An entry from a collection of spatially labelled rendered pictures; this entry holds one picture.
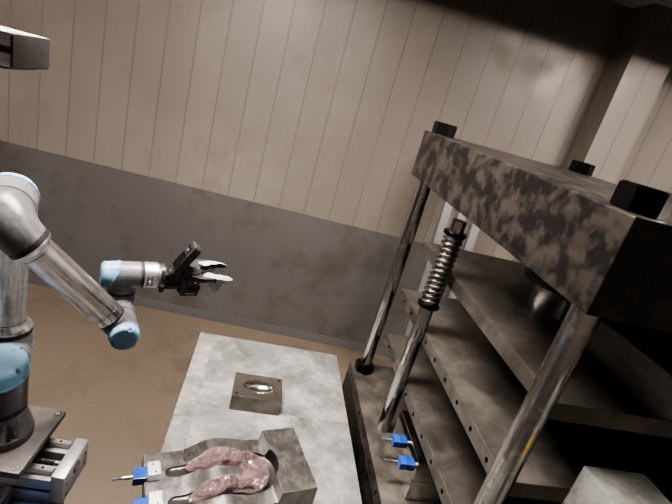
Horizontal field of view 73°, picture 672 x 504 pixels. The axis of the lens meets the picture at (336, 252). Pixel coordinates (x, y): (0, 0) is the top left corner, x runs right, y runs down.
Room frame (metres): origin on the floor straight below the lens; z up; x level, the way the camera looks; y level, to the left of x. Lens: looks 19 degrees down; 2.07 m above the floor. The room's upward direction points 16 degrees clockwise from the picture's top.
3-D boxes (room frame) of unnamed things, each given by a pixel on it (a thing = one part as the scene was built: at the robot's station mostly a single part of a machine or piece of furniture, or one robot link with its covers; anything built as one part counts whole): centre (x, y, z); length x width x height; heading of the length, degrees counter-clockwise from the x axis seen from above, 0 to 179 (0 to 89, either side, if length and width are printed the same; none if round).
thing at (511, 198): (1.52, -0.77, 1.75); 1.30 x 0.84 x 0.61; 11
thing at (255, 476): (1.09, 0.13, 0.90); 0.26 x 0.18 x 0.08; 118
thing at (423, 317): (1.62, -0.40, 1.10); 0.05 x 0.05 x 1.30
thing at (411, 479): (1.46, -0.70, 0.87); 0.50 x 0.27 x 0.17; 101
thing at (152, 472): (1.01, 0.39, 0.86); 0.13 x 0.05 x 0.05; 118
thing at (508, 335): (1.53, -0.83, 1.52); 1.10 x 0.70 x 0.05; 11
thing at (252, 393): (1.55, 0.16, 0.84); 0.20 x 0.15 x 0.07; 101
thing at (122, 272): (1.13, 0.57, 1.43); 0.11 x 0.08 x 0.09; 124
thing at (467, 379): (1.53, -0.82, 1.27); 1.10 x 0.74 x 0.05; 11
